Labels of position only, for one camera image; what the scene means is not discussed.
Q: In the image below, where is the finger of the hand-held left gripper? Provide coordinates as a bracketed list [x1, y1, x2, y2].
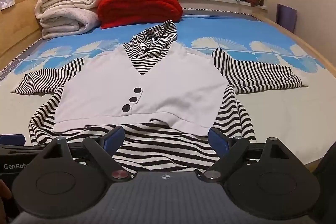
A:
[0, 134, 26, 146]

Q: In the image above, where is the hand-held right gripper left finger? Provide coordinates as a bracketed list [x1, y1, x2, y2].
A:
[39, 126, 130, 183]

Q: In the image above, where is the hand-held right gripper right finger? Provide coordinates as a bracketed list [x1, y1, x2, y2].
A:
[202, 127, 292, 183]

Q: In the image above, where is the striped shirt with white vest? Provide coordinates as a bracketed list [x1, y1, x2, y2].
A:
[10, 20, 310, 175]

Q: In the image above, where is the blue patterned bed sheet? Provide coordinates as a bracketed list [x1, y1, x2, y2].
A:
[0, 7, 336, 169]

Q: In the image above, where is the rolled white quilt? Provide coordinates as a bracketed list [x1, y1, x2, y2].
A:
[35, 0, 102, 39]

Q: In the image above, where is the folded red blanket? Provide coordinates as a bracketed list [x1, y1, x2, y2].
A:
[97, 0, 183, 29]

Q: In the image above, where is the tissue box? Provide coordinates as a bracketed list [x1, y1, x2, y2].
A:
[0, 0, 16, 12]

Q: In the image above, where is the purple paper bag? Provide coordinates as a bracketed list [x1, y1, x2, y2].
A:
[276, 4, 298, 31]

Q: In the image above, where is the wooden bed frame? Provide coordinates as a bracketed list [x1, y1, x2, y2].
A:
[0, 0, 336, 88]

